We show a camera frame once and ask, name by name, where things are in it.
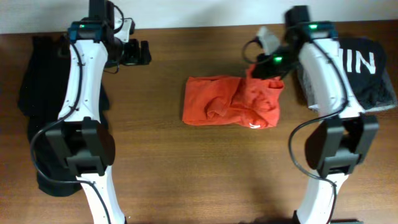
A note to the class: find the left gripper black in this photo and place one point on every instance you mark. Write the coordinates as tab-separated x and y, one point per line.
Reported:
134	58

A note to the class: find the red t-shirt white print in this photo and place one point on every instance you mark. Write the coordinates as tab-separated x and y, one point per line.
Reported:
222	100

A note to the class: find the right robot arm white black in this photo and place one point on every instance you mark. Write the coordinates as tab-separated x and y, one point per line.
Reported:
328	148

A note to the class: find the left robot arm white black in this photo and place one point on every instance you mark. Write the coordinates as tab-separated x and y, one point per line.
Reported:
82	144

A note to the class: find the black folded shirt white letters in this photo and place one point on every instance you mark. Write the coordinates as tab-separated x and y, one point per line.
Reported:
363	60

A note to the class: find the black crumpled garment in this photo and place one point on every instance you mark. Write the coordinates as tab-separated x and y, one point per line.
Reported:
41	98

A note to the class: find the grey folded garment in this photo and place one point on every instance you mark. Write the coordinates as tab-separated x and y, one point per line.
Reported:
373	98

